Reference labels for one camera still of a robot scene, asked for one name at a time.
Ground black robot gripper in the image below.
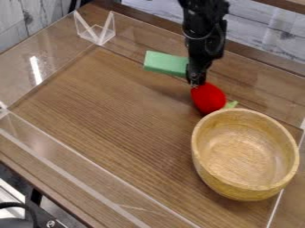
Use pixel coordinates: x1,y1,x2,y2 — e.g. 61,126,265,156
178,0,230,87

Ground green rectangular block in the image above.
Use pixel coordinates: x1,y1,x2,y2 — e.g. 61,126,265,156
143,51,189,77

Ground light wooden bowl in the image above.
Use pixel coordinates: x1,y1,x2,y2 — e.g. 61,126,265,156
190,108,300,201

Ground red plush strawberry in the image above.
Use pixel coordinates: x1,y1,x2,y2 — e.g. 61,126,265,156
190,82,238,115

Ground clear acrylic corner bracket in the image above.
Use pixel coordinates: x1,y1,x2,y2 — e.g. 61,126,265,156
73,12,115,46

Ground clear acrylic tray wall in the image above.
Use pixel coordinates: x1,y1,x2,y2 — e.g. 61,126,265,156
0,103,201,228

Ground black cable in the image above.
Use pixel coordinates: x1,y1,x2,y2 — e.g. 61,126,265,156
0,201,40,228

